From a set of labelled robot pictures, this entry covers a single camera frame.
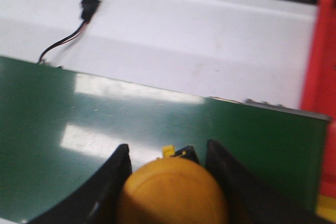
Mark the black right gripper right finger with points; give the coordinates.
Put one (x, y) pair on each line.
(249, 199)

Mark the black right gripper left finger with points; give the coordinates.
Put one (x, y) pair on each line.
(95, 201)

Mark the yellow push button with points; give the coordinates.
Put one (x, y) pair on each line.
(172, 189)

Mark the yellow plastic tray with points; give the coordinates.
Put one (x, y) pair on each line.
(326, 207)

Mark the green conveyor belt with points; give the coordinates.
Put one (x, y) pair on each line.
(58, 127)

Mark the red plastic tray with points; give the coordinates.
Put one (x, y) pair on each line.
(319, 88)

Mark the black connector with wires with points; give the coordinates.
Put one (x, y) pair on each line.
(89, 8)

